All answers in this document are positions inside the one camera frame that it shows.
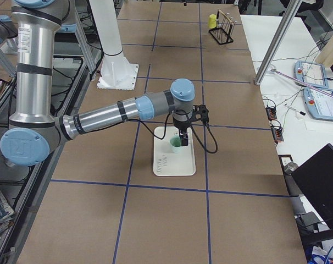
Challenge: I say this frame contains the orange relay board lower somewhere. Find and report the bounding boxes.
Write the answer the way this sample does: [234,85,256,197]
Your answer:
[271,126,284,143]

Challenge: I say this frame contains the light green cup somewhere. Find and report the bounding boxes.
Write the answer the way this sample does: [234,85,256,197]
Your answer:
[169,136,182,153]

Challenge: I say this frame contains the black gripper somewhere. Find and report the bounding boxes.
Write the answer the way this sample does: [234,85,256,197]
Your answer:
[173,120,190,146]

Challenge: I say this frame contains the black camera cable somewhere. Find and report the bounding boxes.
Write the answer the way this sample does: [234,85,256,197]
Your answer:
[127,109,219,154]

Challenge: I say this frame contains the yellow cup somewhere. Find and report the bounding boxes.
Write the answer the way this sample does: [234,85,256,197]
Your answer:
[208,14,217,29]

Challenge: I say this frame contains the silver metal cylinder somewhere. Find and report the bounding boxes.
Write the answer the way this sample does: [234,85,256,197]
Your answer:
[284,162,299,175]

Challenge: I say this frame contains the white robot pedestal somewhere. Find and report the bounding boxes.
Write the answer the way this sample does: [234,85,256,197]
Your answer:
[89,0,139,90]

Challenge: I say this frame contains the aluminium frame post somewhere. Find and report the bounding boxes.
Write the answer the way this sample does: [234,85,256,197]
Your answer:
[254,0,302,85]

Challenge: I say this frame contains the black wire cup rack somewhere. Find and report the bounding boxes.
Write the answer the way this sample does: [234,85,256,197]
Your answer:
[208,9,236,45]

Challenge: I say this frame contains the white bear print tray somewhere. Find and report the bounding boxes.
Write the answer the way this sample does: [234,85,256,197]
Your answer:
[153,126,196,177]

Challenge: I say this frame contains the upper teach pendant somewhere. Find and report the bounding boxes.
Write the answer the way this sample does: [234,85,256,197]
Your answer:
[294,60,329,89]

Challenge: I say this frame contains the orange relay board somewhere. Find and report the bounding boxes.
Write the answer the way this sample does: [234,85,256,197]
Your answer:
[271,126,284,143]
[265,106,277,120]

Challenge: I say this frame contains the teach pendant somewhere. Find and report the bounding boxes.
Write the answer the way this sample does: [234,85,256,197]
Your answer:
[294,60,329,89]
[303,87,333,121]

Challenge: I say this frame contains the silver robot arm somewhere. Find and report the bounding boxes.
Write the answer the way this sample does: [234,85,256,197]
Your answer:
[0,1,195,166]

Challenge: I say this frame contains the lower teach pendant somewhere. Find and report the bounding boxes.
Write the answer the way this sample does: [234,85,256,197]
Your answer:
[303,87,333,121]

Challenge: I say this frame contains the pink rod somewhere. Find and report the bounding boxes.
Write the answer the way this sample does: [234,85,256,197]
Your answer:
[271,69,333,99]

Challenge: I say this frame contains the black laptop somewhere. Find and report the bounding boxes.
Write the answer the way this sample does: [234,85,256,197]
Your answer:
[292,144,333,228]

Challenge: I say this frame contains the orange relay board upper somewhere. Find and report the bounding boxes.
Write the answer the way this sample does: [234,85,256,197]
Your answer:
[265,106,277,120]

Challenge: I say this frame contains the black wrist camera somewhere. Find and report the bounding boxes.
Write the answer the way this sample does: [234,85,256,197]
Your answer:
[191,104,209,125]

